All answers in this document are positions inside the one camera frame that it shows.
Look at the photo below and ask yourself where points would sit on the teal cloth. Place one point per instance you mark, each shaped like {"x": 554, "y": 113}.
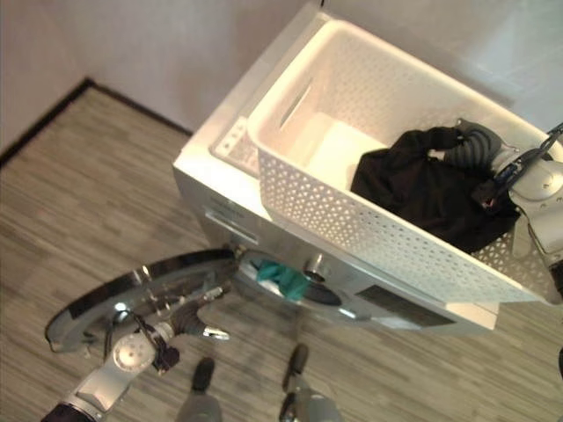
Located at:
{"x": 281, "y": 279}

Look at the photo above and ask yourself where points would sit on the white perforated laundry basket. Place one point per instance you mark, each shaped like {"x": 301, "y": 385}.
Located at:
{"x": 374, "y": 184}

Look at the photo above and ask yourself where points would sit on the washer control knob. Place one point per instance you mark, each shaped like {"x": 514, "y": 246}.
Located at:
{"x": 315, "y": 267}

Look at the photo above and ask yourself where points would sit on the round chrome washer door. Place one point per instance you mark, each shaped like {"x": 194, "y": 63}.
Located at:
{"x": 132, "y": 294}

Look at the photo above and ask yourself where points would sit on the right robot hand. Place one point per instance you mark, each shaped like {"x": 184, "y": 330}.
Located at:
{"x": 470, "y": 141}

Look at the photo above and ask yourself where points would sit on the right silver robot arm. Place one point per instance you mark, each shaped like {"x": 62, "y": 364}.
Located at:
{"x": 537, "y": 193}

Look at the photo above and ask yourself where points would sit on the black baseboard strip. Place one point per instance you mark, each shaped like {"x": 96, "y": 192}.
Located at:
{"x": 88, "y": 110}

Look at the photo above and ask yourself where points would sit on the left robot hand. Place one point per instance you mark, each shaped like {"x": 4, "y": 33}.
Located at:
{"x": 190, "y": 313}

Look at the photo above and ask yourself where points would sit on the silver front-load washing machine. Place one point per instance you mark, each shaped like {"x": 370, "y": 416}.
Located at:
{"x": 281, "y": 246}

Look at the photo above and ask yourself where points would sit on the black garment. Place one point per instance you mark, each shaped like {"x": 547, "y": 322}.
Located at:
{"x": 422, "y": 184}

